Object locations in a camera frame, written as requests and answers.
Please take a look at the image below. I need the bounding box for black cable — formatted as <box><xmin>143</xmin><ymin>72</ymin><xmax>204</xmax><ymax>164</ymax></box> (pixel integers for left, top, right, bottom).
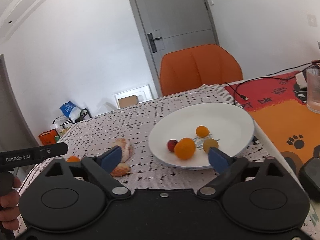
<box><xmin>224</xmin><ymin>60</ymin><xmax>320</xmax><ymax>106</ymax></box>

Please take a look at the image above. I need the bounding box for grey door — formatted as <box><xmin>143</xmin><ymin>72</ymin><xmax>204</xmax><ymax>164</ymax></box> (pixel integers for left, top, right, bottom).
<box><xmin>129</xmin><ymin>0</ymin><xmax>219</xmax><ymax>96</ymax></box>

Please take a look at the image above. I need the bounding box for red orange table mat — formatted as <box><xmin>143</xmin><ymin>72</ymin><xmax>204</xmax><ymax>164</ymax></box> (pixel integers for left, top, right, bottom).
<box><xmin>225</xmin><ymin>72</ymin><xmax>319</xmax><ymax>173</ymax></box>

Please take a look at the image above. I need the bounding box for black door handle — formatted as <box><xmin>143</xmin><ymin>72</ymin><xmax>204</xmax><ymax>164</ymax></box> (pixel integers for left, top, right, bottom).
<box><xmin>148</xmin><ymin>33</ymin><xmax>162</xmax><ymax>53</ymax></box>

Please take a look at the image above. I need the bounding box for green brown kiwi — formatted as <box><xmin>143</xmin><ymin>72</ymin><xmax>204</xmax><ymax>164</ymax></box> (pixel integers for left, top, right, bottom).
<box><xmin>203</xmin><ymin>138</ymin><xmax>219</xmax><ymax>153</ymax></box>

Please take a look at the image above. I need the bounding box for blue white bag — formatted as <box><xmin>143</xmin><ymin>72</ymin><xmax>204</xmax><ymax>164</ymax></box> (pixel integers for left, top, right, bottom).
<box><xmin>60</xmin><ymin>101</ymin><xmax>81</xmax><ymax>123</ymax></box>

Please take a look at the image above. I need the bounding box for brown cardboard piece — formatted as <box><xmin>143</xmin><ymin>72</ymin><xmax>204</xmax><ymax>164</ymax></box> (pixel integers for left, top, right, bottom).
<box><xmin>118</xmin><ymin>95</ymin><xmax>138</xmax><ymax>108</ymax></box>

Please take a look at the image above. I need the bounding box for white plate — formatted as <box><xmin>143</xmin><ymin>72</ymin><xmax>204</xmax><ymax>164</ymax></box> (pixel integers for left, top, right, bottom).
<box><xmin>148</xmin><ymin>102</ymin><xmax>255</xmax><ymax>170</ymax></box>

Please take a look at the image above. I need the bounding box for black device on mat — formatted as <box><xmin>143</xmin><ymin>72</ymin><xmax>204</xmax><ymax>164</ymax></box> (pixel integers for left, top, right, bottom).
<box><xmin>298</xmin><ymin>157</ymin><xmax>320</xmax><ymax>202</ymax></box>

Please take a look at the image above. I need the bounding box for red plum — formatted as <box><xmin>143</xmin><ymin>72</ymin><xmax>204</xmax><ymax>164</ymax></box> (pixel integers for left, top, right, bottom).
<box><xmin>167</xmin><ymin>139</ymin><xmax>178</xmax><ymax>152</ymax></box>

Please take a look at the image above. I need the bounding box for orange peel piece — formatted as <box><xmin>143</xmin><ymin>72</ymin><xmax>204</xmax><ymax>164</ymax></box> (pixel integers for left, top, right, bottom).
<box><xmin>110</xmin><ymin>163</ymin><xmax>131</xmax><ymax>177</ymax></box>

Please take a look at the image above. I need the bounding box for patterned grey tablecloth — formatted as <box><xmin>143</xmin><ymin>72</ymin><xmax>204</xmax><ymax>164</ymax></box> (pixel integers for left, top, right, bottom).
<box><xmin>12</xmin><ymin>83</ymin><xmax>320</xmax><ymax>240</ymax></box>

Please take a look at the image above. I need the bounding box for small tangerine in plate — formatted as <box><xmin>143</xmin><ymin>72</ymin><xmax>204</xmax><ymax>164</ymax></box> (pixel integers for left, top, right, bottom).
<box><xmin>196</xmin><ymin>126</ymin><xmax>210</xmax><ymax>138</ymax></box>

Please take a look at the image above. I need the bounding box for person's left hand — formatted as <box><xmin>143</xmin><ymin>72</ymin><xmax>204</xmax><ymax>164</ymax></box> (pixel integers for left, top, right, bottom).
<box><xmin>0</xmin><ymin>177</ymin><xmax>21</xmax><ymax>231</ymax></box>

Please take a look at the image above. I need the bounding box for white charger adapter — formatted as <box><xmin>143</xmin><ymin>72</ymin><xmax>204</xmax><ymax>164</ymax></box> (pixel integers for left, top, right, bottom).
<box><xmin>295</xmin><ymin>72</ymin><xmax>307</xmax><ymax>89</ymax></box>

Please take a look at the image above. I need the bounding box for peeled pomelo segment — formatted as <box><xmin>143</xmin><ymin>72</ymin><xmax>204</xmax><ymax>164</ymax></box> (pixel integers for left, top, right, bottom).
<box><xmin>113</xmin><ymin>138</ymin><xmax>133</xmax><ymax>163</ymax></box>

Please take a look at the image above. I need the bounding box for orange paper bag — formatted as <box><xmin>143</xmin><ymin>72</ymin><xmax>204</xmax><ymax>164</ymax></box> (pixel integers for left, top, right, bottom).
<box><xmin>39</xmin><ymin>129</ymin><xmax>60</xmax><ymax>146</ymax></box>

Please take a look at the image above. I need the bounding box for black metal rack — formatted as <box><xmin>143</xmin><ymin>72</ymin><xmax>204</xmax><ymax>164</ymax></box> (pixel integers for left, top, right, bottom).
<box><xmin>52</xmin><ymin>108</ymin><xmax>92</xmax><ymax>129</ymax></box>

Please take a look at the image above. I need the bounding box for orange chair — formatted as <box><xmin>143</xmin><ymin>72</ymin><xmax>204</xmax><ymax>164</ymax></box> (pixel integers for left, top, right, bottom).
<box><xmin>159</xmin><ymin>44</ymin><xmax>243</xmax><ymax>96</ymax></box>

